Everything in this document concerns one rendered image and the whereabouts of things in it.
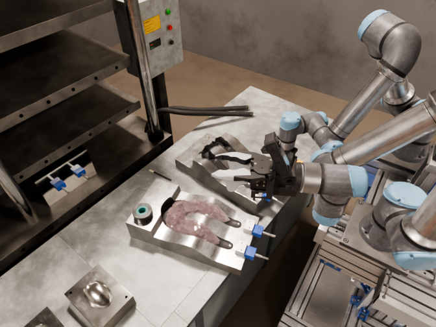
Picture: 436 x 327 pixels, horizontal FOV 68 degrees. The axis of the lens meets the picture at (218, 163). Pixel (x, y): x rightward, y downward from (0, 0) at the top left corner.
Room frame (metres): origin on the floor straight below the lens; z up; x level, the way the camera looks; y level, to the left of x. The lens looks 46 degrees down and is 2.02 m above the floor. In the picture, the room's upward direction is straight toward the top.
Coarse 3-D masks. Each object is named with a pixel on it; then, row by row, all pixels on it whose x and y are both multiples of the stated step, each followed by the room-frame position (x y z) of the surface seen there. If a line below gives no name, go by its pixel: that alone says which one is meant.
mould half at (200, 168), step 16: (208, 144) 1.27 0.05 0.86; (240, 144) 1.21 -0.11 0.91; (176, 160) 1.15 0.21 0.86; (192, 160) 1.15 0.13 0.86; (208, 160) 1.08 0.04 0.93; (224, 160) 1.10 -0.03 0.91; (192, 176) 1.09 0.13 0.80; (208, 176) 1.02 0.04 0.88; (224, 192) 0.96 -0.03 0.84; (240, 192) 0.92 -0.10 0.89; (256, 208) 0.85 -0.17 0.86
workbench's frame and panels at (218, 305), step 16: (288, 208) 1.13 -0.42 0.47; (304, 208) 1.41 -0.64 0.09; (272, 224) 0.98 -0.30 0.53; (288, 224) 1.20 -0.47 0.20; (256, 240) 0.73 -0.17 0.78; (272, 240) 1.03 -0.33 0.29; (80, 256) 0.65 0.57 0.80; (256, 272) 0.91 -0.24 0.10; (224, 288) 0.65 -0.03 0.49; (240, 288) 0.77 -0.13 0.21; (208, 304) 0.55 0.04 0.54; (224, 304) 0.65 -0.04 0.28; (192, 320) 0.40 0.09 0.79; (208, 320) 0.55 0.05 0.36
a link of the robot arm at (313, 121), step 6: (306, 114) 1.03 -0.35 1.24; (312, 114) 1.02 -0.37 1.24; (318, 114) 1.02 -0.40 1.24; (324, 114) 1.03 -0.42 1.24; (306, 120) 0.99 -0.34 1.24; (312, 120) 0.99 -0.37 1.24; (318, 120) 0.99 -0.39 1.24; (324, 120) 1.00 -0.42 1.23; (306, 126) 0.98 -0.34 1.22; (312, 126) 0.97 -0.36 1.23; (318, 126) 0.96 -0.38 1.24; (306, 132) 0.98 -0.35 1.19; (312, 132) 0.95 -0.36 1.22
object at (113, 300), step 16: (96, 272) 0.55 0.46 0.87; (80, 288) 0.49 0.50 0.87; (96, 288) 0.50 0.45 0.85; (112, 288) 0.49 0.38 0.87; (80, 304) 0.43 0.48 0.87; (96, 304) 0.44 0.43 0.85; (112, 304) 0.43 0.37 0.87; (128, 304) 0.44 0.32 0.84; (96, 320) 0.38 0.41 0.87; (112, 320) 0.38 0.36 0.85
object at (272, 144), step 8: (272, 136) 0.54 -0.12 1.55; (264, 144) 0.54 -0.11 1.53; (272, 144) 0.52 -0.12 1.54; (280, 144) 0.55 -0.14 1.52; (272, 152) 0.52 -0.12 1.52; (280, 152) 0.52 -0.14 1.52; (272, 160) 0.52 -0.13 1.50; (280, 160) 0.52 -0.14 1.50; (288, 160) 0.55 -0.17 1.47; (280, 168) 0.51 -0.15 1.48; (288, 168) 0.51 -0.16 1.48; (288, 176) 0.51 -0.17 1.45
